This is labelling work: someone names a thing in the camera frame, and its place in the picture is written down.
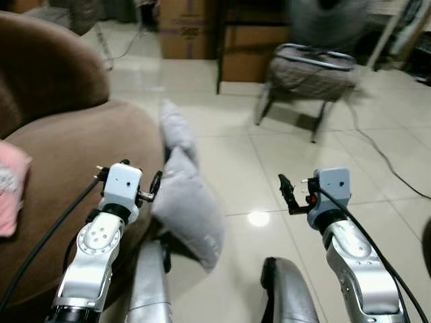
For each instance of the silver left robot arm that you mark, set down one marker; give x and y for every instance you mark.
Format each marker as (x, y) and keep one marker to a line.
(91, 262)

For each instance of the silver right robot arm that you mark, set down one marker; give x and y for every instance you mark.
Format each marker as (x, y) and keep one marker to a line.
(360, 269)

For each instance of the brown fabric sofa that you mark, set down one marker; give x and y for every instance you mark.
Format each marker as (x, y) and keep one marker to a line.
(67, 155)

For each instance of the large grey pillow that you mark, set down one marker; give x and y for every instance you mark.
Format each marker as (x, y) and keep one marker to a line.
(192, 208)

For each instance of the small grey pillow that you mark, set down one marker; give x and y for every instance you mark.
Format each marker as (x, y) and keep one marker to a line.
(178, 131)

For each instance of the pink pillow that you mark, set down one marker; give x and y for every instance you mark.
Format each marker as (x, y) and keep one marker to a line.
(10, 188)

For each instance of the silver right robot leg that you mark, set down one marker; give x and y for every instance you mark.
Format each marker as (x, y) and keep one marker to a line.
(289, 296)

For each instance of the silver robot leg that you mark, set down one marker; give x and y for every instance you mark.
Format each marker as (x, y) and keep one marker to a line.
(149, 289)
(289, 296)

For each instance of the silver left robot leg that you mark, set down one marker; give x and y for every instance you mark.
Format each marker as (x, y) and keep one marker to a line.
(149, 289)

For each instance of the metal chair with grey cushion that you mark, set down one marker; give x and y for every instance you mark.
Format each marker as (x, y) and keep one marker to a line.
(310, 77)

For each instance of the low cardboard box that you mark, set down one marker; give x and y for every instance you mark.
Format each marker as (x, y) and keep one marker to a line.
(249, 57)

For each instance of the tall cardboard box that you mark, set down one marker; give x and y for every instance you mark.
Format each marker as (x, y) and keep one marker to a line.
(187, 27)

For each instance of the person in grey clothes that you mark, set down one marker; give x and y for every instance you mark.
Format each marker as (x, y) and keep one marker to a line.
(330, 23)

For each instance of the white leaning board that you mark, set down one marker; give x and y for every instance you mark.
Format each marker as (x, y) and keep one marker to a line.
(397, 27)

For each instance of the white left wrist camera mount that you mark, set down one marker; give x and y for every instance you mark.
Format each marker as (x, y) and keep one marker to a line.
(122, 188)

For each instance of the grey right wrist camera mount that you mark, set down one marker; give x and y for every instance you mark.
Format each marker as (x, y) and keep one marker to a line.
(331, 195)

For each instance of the black metal table frame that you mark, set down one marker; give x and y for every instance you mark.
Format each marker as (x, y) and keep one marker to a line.
(219, 47)

